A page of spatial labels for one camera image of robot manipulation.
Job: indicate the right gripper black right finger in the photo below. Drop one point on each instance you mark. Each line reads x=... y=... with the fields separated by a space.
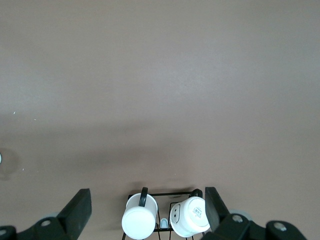
x=220 y=225

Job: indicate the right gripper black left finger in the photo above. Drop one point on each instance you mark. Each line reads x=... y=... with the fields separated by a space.
x=72 y=215

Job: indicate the white mug with base label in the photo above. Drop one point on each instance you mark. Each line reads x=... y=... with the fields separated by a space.
x=190 y=215

